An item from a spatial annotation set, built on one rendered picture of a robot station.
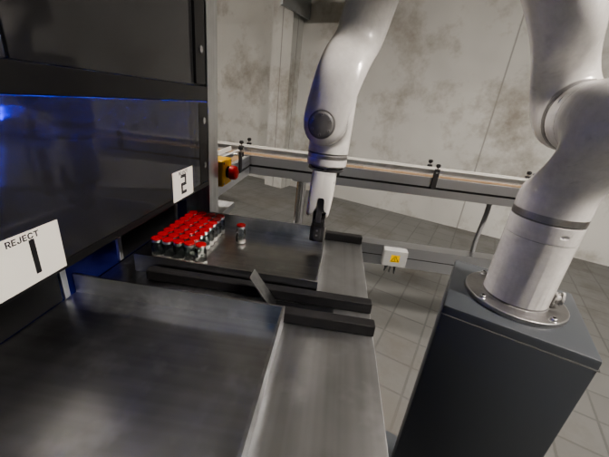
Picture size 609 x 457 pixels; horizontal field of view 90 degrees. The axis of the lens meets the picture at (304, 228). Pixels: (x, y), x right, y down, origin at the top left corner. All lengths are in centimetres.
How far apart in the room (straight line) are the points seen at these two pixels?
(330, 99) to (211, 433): 48
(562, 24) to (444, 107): 330
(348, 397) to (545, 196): 48
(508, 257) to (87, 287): 76
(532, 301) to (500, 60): 337
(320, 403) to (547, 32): 63
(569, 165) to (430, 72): 341
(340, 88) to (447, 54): 347
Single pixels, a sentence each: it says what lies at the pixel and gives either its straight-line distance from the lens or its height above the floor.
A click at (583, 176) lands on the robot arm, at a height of 114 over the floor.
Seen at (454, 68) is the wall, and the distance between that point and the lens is 396.
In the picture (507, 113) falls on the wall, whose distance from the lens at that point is 390.
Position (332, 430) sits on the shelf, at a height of 88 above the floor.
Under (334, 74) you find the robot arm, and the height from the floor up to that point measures 125.
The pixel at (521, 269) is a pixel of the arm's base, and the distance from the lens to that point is 72.
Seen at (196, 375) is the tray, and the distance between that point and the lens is 43.
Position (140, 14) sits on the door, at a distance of 61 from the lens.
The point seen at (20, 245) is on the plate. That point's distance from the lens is 42.
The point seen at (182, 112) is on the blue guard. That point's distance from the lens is 68.
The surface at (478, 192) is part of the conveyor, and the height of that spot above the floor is 89.
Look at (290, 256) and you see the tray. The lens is 69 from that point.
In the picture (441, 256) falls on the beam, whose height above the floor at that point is 53.
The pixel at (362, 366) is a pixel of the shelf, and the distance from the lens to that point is 46.
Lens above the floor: 120
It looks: 22 degrees down
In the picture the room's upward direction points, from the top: 6 degrees clockwise
